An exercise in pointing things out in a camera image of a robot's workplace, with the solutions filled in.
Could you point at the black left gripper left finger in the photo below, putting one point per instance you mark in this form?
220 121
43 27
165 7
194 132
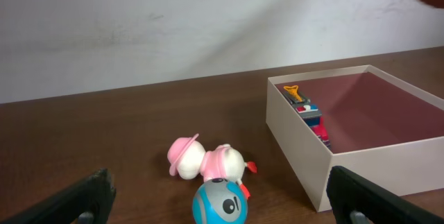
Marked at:
88 200

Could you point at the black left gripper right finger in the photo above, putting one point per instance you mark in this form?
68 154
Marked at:
355 199

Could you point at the white cardboard box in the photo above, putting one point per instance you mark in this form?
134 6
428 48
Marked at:
347 130

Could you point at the red grey toy truck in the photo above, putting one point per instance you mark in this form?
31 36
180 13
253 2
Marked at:
308 111

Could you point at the pink white duck toy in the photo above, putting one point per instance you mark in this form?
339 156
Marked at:
188 158

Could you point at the blue grey ball toy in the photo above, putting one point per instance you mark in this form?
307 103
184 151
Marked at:
219 201

